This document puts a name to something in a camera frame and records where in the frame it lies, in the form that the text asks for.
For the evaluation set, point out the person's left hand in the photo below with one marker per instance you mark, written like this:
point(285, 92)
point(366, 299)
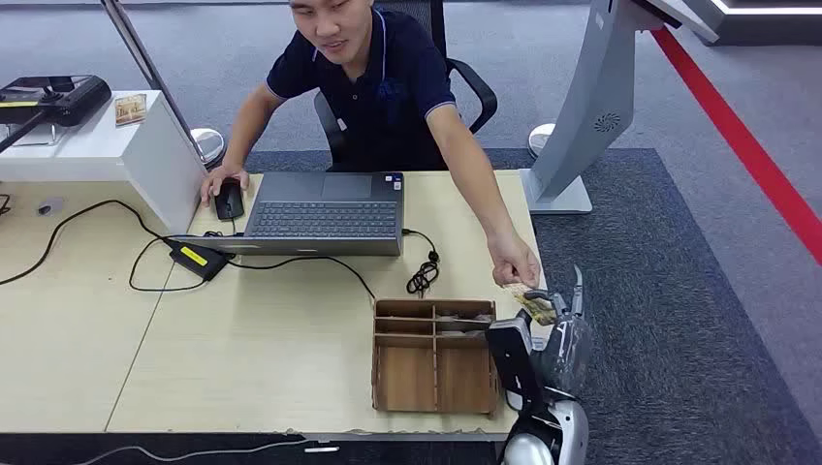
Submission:
point(517, 260)

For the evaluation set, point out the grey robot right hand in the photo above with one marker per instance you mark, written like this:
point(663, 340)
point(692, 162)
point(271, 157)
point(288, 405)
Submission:
point(568, 353)

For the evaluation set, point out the person's right hand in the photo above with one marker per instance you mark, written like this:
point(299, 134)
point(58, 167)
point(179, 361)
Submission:
point(225, 172)

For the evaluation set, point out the wooden compartment organizer box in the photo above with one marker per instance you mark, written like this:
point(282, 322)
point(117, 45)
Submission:
point(411, 378)

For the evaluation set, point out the person's left forearm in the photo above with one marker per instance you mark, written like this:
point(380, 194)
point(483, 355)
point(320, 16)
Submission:
point(472, 173)

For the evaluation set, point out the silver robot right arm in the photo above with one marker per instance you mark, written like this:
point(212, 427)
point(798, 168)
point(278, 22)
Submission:
point(565, 423)

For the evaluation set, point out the person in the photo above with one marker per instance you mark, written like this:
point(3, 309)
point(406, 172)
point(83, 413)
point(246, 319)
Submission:
point(379, 96)

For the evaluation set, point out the black card reader device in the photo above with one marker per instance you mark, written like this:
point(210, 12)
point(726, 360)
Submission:
point(70, 96)

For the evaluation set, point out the stanchion pole with chrome base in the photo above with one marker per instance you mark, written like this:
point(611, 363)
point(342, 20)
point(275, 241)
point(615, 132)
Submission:
point(208, 146)

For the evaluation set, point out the black computer mouse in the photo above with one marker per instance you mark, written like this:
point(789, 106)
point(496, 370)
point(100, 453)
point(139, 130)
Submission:
point(229, 202)

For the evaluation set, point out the black power adapter yellow label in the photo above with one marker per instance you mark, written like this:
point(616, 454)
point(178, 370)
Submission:
point(198, 260)

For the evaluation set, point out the grey laptop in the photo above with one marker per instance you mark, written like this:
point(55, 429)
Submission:
point(321, 215)

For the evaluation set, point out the round chrome base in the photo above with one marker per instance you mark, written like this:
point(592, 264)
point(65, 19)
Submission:
point(538, 138)

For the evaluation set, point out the white cabinet box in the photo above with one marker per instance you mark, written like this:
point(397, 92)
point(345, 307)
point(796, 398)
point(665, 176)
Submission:
point(96, 154)

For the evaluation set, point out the black office chair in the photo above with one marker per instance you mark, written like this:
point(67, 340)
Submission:
point(478, 90)

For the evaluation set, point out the grey desk grommet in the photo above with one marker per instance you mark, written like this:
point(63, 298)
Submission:
point(49, 207)

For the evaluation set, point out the grey kiosk stand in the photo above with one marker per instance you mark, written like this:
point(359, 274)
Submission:
point(591, 96)

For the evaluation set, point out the clear acrylic stand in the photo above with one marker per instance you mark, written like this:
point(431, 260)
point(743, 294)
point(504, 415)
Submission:
point(48, 138)

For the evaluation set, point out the small white label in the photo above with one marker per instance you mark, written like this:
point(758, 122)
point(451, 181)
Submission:
point(321, 450)

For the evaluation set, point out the white lit platform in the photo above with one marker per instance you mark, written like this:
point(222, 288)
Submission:
point(770, 29)

